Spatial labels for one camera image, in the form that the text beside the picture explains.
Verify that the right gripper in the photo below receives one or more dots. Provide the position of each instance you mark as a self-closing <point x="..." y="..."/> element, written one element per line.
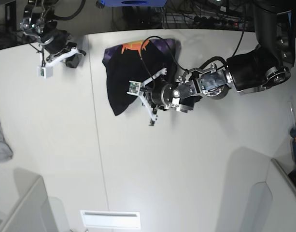
<point x="56" y="47"/>

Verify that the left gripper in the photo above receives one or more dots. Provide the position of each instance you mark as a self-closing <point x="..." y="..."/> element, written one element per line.
<point x="155" y="94"/>

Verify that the black T-shirt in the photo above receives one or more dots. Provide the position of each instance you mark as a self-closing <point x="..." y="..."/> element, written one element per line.
<point x="126" y="62"/>

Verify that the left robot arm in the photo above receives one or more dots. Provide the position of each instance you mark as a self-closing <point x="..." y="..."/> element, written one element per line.
<point x="268" y="65"/>

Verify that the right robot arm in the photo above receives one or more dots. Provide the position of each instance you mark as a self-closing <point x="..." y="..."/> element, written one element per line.
<point x="40" y="22"/>

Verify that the blue plastic bin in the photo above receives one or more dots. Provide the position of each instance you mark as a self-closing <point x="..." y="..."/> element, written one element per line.
<point x="131" y="3"/>

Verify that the black power strip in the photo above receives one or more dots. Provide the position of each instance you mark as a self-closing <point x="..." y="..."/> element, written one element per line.
<point x="214" y="21"/>

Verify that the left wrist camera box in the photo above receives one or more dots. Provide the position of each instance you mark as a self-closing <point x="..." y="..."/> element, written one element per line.
<point x="134" y="88"/>

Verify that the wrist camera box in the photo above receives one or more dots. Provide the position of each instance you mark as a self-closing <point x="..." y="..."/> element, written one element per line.
<point x="134" y="88"/>
<point x="45" y="72"/>

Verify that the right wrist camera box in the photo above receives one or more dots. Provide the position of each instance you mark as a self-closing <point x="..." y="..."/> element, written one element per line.
<point x="45" y="72"/>

